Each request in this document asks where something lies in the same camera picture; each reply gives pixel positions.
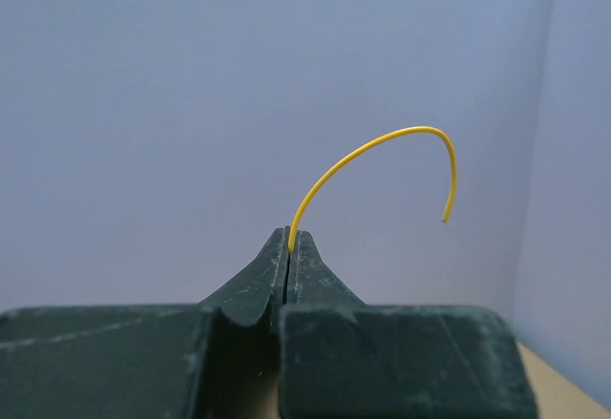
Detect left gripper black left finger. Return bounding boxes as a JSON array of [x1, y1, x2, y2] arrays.
[[1, 228, 288, 418]]

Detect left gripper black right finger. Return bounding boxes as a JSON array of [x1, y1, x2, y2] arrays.
[[279, 232, 537, 418]]

